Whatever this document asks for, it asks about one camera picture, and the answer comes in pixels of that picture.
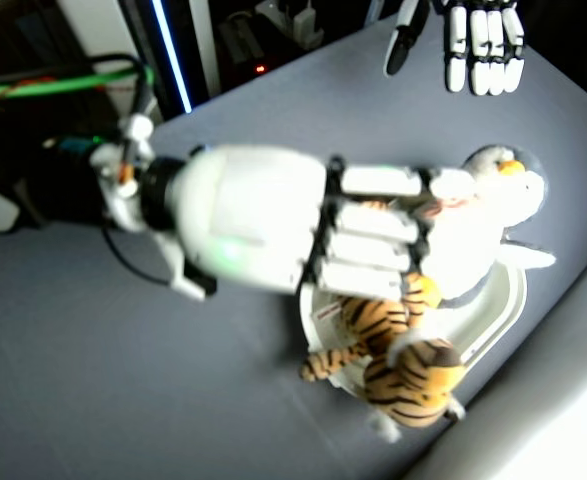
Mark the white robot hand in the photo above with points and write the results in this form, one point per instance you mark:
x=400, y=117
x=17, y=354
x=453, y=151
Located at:
x=258, y=210
x=480, y=45

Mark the grey and white plush penguin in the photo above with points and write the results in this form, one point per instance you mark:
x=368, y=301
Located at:
x=473, y=240

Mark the orange striped plush tiger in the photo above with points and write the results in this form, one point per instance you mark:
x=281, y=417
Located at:
x=403, y=385

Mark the black device with red light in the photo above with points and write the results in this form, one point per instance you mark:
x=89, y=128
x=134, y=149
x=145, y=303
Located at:
x=250, y=50

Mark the blue light strip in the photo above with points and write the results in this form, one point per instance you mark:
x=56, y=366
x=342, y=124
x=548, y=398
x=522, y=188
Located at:
x=173, y=60

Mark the grey table cloth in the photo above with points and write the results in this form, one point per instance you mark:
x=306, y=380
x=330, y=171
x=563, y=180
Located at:
x=123, y=380

